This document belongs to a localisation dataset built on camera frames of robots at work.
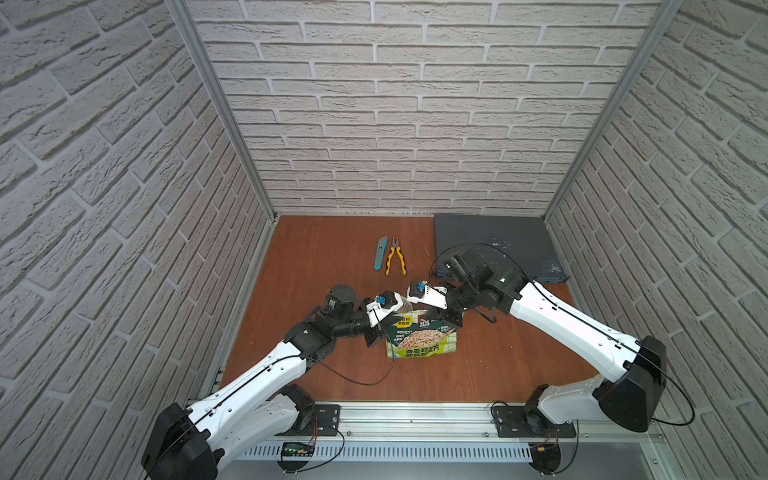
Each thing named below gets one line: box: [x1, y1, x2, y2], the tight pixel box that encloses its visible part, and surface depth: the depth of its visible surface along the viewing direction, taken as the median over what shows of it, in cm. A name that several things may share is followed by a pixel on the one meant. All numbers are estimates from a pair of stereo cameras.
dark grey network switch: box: [434, 214, 570, 284], surface depth 111 cm
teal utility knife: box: [374, 236, 388, 271], surface depth 109 cm
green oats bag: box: [381, 310, 458, 359], surface depth 77 cm
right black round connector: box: [528, 443, 561, 475], surface depth 72 cm
